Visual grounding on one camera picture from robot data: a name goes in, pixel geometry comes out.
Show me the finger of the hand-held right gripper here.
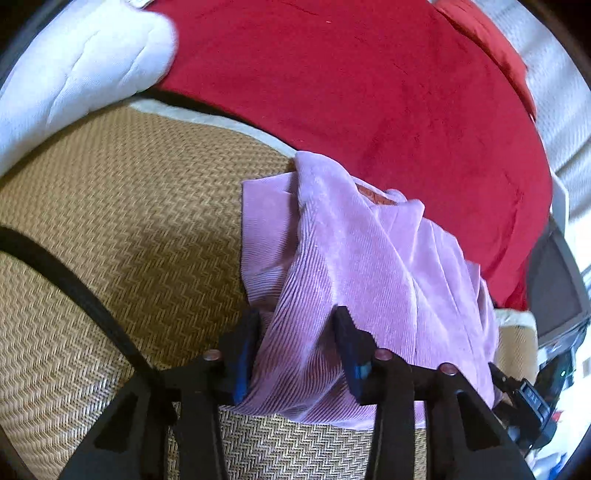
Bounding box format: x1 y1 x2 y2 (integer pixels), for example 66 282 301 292
487 361 520 398

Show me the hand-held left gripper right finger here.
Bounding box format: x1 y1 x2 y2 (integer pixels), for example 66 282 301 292
332 305 536 480

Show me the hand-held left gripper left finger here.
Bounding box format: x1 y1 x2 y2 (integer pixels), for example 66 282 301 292
58 308 264 480

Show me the pink corduroy jacket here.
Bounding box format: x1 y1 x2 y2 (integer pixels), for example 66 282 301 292
240 150 502 428

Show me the wooden crib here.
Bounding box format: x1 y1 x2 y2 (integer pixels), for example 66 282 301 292
526 224 591 347

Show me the white plastic board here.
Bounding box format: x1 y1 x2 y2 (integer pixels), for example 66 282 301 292
551 180 571 232

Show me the woven bamboo mat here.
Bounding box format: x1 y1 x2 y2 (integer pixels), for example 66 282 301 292
0 99 541 480

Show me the red blanket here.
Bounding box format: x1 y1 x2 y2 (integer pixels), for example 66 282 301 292
154 0 554 310

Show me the red pillow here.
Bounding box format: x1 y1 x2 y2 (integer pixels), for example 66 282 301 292
434 0 539 116

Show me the white quilted pad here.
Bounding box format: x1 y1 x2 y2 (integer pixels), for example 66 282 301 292
0 0 180 174

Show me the black cable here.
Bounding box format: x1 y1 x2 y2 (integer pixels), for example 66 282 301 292
0 226 155 374

